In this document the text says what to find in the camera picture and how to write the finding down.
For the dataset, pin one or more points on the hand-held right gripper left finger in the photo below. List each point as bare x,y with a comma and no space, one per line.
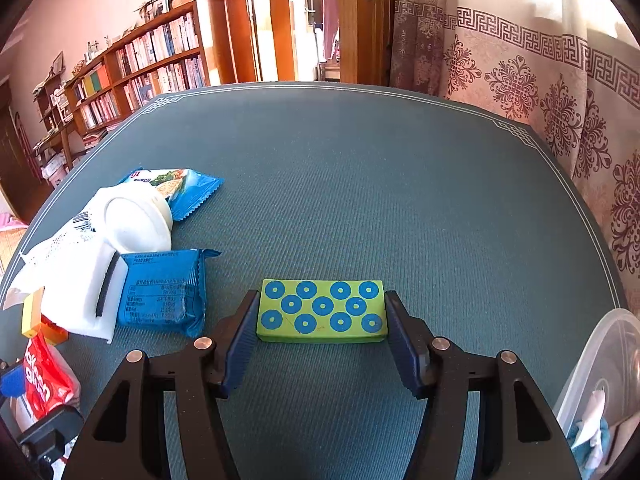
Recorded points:
240,345

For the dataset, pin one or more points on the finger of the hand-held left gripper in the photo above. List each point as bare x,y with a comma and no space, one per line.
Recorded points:
50,435
12,382

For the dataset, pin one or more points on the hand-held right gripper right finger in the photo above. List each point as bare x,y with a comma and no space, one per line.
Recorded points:
402,345

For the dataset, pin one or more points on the red and white packet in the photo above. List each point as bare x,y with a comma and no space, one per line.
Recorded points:
42,375

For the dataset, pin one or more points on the orange toy brick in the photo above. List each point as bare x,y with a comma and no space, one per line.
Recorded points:
32,312

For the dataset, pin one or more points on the green block with blue dots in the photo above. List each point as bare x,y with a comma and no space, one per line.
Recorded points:
322,332

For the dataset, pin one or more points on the dark blue snack packet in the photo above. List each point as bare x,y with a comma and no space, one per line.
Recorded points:
160,295

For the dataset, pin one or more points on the white sponge with black slit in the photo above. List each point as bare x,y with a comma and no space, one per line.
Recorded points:
75,300

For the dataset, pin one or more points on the white crinkled packet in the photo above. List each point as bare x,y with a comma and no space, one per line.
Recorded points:
55,255

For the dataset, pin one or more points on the light blue cracker packet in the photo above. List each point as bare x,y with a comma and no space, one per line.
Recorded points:
195,185

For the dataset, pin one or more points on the clear plastic bowl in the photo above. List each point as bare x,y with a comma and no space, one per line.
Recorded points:
625,340

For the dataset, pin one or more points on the teal cloth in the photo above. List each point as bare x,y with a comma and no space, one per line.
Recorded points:
602,435

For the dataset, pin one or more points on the dark wooden door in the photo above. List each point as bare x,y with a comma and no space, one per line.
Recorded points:
15,150

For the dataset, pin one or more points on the small wooden shelf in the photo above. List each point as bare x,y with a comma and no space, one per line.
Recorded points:
52,110

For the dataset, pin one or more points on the patterned curtain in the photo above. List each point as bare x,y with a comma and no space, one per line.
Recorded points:
525,60

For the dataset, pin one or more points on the rows of books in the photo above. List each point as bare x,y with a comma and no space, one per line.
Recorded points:
160,45

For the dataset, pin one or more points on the wooden bookshelf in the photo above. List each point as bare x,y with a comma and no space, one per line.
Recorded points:
200,25

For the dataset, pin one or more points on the pink hanging garment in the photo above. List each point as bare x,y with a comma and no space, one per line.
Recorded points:
330,25

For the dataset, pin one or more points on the photo frame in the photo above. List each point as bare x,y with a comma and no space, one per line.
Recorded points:
57,62
161,5

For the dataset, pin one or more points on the wooden door frame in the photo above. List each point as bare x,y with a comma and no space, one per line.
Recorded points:
280,20

